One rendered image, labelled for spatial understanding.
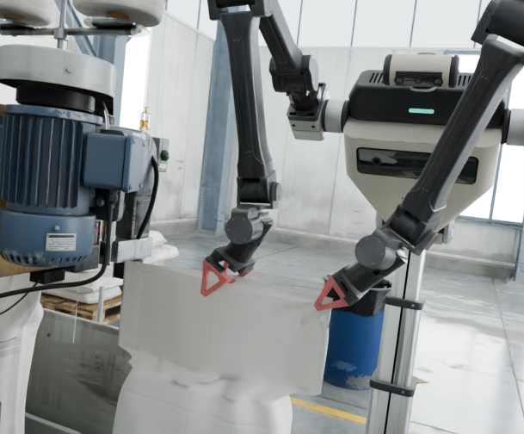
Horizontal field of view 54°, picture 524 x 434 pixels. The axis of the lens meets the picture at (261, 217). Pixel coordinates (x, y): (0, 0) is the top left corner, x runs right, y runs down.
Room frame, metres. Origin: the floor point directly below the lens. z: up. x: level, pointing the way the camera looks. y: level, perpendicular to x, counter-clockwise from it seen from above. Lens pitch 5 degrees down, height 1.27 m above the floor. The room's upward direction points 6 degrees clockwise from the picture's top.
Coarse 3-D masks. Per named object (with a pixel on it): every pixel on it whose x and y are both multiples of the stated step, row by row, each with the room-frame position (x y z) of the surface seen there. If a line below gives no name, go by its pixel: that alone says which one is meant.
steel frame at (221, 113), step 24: (72, 24) 6.16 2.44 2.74; (96, 48) 6.85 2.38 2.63; (120, 48) 6.77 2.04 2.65; (216, 48) 9.77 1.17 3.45; (120, 72) 6.81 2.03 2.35; (216, 72) 9.86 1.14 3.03; (120, 96) 6.85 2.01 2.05; (216, 96) 9.86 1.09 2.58; (216, 120) 9.84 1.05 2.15; (216, 144) 9.82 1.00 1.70; (216, 168) 9.80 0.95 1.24; (216, 192) 9.78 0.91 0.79; (216, 216) 9.76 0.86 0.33
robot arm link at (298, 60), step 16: (224, 0) 0.94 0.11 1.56; (240, 0) 0.93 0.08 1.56; (272, 0) 1.06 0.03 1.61; (272, 16) 1.07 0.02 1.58; (272, 32) 1.11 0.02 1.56; (288, 32) 1.17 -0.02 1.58; (272, 48) 1.16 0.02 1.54; (288, 48) 1.17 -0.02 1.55; (272, 64) 1.26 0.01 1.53; (288, 64) 1.21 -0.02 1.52; (304, 64) 1.23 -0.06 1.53; (272, 80) 1.28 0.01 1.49
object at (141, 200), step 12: (132, 132) 1.24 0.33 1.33; (144, 156) 1.29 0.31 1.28; (156, 156) 1.34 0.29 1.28; (144, 168) 1.30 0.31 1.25; (144, 180) 1.30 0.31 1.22; (132, 192) 1.28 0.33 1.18; (144, 192) 1.31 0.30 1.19; (132, 204) 1.28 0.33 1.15; (144, 204) 1.31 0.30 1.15; (132, 216) 1.28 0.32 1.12; (144, 216) 1.32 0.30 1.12; (96, 228) 1.15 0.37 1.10; (120, 228) 1.29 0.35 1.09; (132, 228) 1.28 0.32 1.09; (96, 240) 1.15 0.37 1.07
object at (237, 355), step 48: (144, 288) 1.15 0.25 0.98; (192, 288) 1.07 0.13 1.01; (240, 288) 1.04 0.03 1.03; (288, 288) 1.06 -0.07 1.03; (144, 336) 1.15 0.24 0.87; (192, 336) 1.07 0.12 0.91; (240, 336) 1.04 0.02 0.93; (288, 336) 1.04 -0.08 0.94; (144, 384) 1.07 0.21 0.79; (192, 384) 1.03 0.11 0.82; (240, 384) 1.03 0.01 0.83; (288, 384) 1.03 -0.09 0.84; (144, 432) 1.05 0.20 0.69; (192, 432) 1.01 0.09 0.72; (240, 432) 0.98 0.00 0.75; (288, 432) 1.06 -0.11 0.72
